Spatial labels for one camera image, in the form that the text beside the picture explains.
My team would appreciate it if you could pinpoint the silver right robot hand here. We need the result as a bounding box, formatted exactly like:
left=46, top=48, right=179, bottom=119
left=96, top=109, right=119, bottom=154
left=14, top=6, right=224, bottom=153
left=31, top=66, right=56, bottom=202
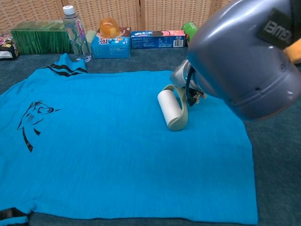
left=169, top=59, right=207, bottom=106

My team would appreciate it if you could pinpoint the pale green lint roller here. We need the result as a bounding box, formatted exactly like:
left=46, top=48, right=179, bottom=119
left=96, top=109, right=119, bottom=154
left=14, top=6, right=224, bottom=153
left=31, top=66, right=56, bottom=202
left=157, top=84, right=207, bottom=132

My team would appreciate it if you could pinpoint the blue pink cookie box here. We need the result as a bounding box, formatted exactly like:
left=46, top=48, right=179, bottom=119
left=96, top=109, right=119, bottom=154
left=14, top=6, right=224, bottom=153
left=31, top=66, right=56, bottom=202
left=130, top=30, right=189, bottom=49

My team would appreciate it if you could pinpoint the green chip can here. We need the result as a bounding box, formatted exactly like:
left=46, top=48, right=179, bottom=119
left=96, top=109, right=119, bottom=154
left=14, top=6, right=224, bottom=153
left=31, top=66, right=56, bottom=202
left=181, top=22, right=200, bottom=43

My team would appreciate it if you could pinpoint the wicker folding screen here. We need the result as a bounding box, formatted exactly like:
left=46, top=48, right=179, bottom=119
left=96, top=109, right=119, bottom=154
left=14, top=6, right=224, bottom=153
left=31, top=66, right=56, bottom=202
left=0, top=0, right=236, bottom=36

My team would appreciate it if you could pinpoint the blue snack box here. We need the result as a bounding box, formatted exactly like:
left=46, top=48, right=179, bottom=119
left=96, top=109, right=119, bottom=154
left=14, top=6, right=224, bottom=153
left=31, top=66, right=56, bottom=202
left=90, top=27, right=132, bottom=59

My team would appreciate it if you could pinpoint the orange jelly cup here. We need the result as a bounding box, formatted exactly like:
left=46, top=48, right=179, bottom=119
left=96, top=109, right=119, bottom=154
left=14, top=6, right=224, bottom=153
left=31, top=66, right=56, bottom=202
left=99, top=16, right=120, bottom=38

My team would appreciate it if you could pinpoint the blue t-shirt with cat print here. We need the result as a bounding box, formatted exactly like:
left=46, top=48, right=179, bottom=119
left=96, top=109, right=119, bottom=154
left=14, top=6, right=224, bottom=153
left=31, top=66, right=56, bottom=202
left=0, top=53, right=259, bottom=226

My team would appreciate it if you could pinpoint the clear plastic water bottle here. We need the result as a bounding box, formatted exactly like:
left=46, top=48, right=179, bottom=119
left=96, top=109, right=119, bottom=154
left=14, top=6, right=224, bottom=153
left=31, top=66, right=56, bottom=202
left=62, top=5, right=93, bottom=63

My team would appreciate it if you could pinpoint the yellow plush toy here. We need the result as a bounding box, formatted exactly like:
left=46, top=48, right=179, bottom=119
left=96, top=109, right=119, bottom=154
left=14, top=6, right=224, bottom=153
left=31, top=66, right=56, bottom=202
left=283, top=39, right=301, bottom=65

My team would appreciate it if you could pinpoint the dark blue table cover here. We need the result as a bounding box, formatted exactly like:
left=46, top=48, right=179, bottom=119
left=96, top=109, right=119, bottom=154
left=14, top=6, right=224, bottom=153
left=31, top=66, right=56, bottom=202
left=0, top=47, right=301, bottom=226

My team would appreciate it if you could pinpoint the green grass-print box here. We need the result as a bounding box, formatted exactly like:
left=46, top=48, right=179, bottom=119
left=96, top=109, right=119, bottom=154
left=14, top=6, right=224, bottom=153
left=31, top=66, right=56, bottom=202
left=9, top=20, right=73, bottom=56

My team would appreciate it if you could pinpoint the dark purple snack packet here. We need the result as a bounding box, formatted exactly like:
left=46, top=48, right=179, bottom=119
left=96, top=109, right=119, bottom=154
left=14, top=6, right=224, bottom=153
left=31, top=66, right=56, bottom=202
left=0, top=33, right=19, bottom=61

